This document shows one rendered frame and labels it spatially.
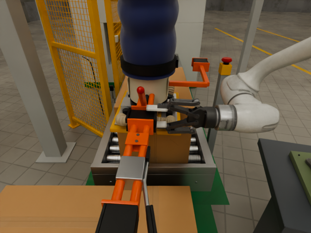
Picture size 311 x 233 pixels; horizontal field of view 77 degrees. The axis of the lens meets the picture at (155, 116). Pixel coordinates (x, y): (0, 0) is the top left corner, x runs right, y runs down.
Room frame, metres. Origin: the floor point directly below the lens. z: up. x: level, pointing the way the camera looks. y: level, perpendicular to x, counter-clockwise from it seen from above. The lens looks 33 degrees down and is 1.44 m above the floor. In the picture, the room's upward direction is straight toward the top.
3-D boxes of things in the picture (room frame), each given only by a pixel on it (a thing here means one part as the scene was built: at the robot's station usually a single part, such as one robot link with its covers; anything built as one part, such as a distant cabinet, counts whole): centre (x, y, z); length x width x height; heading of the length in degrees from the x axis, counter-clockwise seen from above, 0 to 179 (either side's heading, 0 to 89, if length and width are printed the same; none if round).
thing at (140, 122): (0.54, 0.04, 1.07); 0.10 x 0.08 x 0.06; 86
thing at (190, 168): (0.77, 0.01, 0.58); 0.70 x 0.03 x 0.06; 90
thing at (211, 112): (0.57, -0.16, 1.07); 0.09 x 0.07 x 0.08; 90
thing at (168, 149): (1.13, 0.00, 0.75); 0.60 x 0.40 x 0.40; 179
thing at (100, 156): (1.94, 0.33, 0.50); 2.31 x 0.05 x 0.19; 0
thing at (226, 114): (0.57, -0.23, 1.06); 0.09 x 0.06 x 0.09; 0
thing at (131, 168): (0.33, 0.06, 1.06); 0.07 x 0.07 x 0.04; 86
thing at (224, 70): (1.35, -0.49, 0.50); 0.07 x 0.07 x 1.00; 0
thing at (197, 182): (0.77, 0.01, 0.48); 0.70 x 0.03 x 0.15; 90
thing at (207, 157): (1.94, -0.32, 0.50); 2.31 x 0.05 x 0.19; 0
